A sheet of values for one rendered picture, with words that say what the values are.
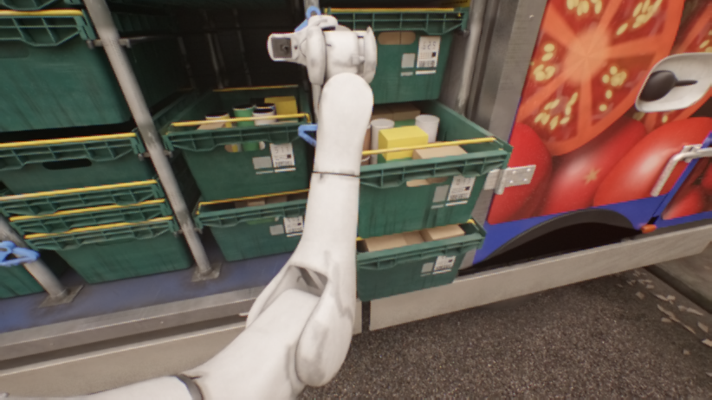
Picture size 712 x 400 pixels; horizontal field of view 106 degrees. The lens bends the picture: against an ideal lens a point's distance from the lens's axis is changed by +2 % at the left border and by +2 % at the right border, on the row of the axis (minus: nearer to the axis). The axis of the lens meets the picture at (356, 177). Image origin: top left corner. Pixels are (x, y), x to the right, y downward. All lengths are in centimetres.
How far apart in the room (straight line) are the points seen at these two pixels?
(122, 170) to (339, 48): 78
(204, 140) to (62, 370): 90
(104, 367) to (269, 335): 110
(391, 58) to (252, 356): 75
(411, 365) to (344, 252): 129
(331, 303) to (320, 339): 3
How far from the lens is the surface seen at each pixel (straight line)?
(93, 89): 93
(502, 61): 82
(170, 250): 114
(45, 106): 101
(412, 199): 70
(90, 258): 124
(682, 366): 218
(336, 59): 35
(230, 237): 106
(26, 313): 140
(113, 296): 126
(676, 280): 260
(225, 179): 93
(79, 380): 146
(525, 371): 173
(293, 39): 51
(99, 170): 102
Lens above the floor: 142
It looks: 30 degrees down
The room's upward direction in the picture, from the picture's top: 1 degrees counter-clockwise
